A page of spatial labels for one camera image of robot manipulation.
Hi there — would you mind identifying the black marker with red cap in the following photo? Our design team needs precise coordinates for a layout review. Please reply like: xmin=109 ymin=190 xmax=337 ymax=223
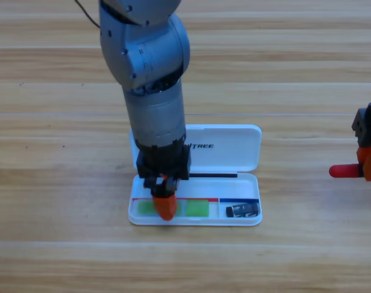
xmin=329 ymin=164 xmax=361 ymax=179

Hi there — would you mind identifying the white Unitree pencil case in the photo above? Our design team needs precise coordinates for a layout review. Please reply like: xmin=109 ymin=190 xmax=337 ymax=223
xmin=128 ymin=124 xmax=263 ymax=227

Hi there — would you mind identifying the thin dark arm cable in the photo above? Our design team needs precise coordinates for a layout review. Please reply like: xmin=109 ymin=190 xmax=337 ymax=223
xmin=74 ymin=0 xmax=101 ymax=29

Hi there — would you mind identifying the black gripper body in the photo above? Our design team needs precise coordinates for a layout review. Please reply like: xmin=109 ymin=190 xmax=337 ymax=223
xmin=351 ymin=103 xmax=371 ymax=149
xmin=135 ymin=139 xmax=192 ymax=196

